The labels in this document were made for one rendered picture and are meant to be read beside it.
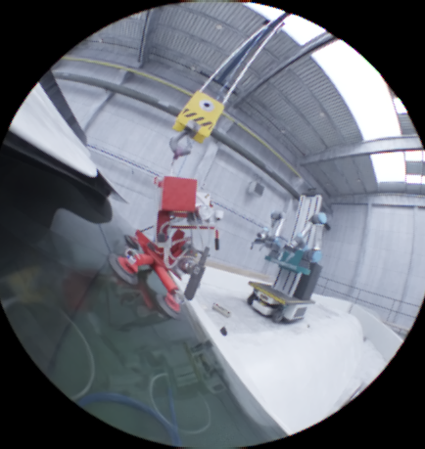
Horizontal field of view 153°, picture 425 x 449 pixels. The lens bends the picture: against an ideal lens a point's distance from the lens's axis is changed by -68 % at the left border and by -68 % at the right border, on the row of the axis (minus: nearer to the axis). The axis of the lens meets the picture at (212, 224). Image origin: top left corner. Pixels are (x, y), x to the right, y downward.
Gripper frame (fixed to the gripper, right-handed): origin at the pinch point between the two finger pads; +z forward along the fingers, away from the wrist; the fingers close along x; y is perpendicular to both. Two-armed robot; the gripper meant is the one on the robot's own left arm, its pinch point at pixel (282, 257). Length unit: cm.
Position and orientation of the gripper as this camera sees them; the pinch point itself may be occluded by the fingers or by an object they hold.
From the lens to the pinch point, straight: 163.6
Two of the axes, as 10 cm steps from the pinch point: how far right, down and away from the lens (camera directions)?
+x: 3.0, 1.7, -9.4
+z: -7.2, 6.9, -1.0
